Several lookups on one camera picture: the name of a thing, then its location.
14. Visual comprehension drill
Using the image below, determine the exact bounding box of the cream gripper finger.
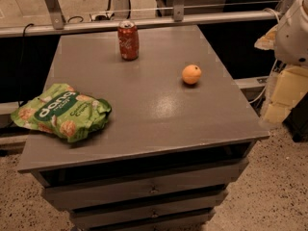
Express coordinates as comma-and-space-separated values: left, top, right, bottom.
254, 26, 277, 50
261, 64, 308, 124

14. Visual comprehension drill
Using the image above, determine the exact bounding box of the orange fruit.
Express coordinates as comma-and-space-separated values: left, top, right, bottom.
182, 64, 202, 85

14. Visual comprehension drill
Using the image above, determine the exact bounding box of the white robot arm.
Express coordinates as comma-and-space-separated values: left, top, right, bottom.
254, 0, 308, 124

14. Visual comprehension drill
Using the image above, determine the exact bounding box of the green rice chip bag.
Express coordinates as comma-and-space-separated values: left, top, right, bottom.
11, 84, 112, 142

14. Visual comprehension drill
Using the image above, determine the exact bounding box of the grey drawer cabinet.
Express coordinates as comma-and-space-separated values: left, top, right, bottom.
18, 26, 268, 231

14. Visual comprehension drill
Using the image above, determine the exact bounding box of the red soda can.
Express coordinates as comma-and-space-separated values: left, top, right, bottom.
117, 20, 140, 61

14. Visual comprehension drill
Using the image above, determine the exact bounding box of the white power strip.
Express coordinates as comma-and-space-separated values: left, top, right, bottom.
90, 13, 113, 21

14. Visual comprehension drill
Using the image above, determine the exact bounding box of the white cable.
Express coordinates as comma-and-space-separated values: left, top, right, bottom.
248, 59, 279, 105

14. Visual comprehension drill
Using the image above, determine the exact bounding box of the metal railing frame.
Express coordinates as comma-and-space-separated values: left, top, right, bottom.
0, 0, 295, 38

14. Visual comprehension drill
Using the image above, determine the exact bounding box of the black cable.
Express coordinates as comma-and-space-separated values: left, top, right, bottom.
17, 23, 35, 108

